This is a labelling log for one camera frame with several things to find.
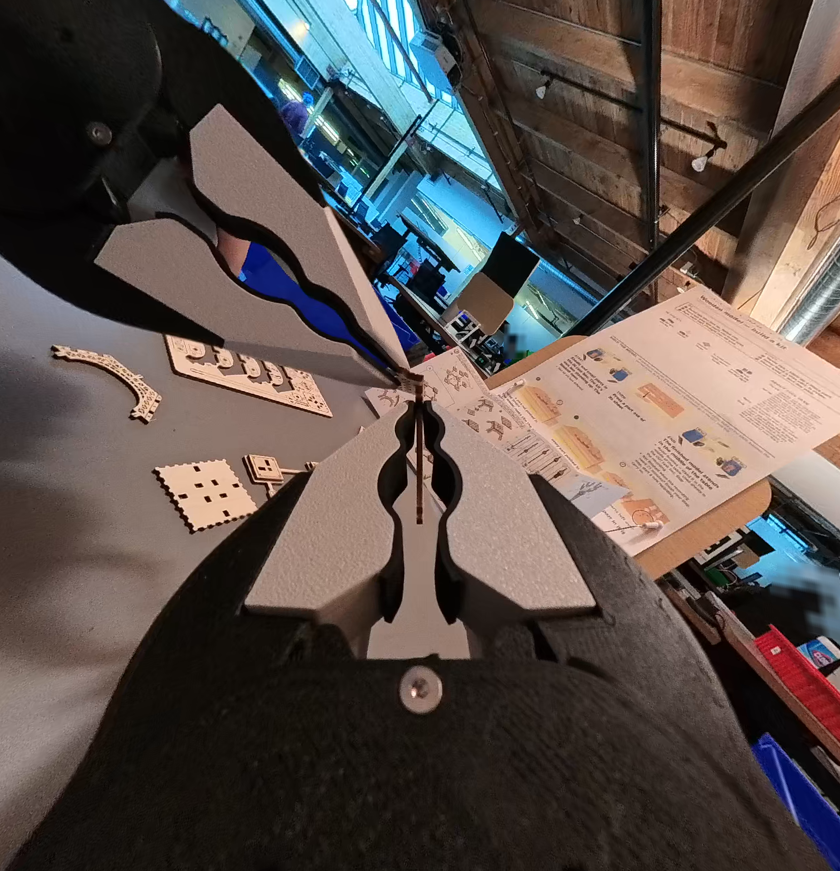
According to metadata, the folded assembly diagram leaflet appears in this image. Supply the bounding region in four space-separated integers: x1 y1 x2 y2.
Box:
363 346 570 487

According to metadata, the white ceiling air unit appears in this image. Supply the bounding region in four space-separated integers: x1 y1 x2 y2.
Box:
408 29 463 93

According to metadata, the large printed instruction sheet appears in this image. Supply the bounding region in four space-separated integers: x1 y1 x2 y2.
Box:
491 286 840 555

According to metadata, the blue plastic bin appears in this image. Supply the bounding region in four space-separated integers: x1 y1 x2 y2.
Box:
239 241 393 368

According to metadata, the blue storage crate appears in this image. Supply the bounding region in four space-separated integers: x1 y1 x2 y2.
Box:
752 731 840 871

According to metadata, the black boom pole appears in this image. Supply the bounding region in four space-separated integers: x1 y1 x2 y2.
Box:
568 60 840 336

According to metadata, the wooden four-block square frame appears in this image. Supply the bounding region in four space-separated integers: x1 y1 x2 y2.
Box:
241 452 320 501

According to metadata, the black steel ceiling beam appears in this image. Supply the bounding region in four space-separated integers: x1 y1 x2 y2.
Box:
639 0 663 251

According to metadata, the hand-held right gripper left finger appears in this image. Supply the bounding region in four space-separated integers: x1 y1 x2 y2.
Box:
244 400 418 660

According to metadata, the tan and black panel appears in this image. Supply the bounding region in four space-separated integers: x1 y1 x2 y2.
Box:
456 231 541 336

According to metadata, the wooden sheet with arch cutouts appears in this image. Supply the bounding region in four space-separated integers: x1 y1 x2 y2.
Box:
163 332 334 418

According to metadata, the square wooden plate with holes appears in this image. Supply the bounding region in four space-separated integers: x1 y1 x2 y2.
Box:
153 459 259 533

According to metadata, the grey desk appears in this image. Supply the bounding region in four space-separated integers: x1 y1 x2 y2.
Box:
0 245 475 871

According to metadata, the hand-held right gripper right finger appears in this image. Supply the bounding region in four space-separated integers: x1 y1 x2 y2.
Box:
420 400 596 657

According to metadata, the silver metal air duct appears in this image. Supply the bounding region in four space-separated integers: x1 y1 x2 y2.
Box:
776 221 840 346

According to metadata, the red corrugated box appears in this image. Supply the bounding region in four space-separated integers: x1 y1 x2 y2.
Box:
753 625 840 749

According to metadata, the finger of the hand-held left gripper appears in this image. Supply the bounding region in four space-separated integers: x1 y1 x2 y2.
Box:
187 104 412 373
93 213 402 389

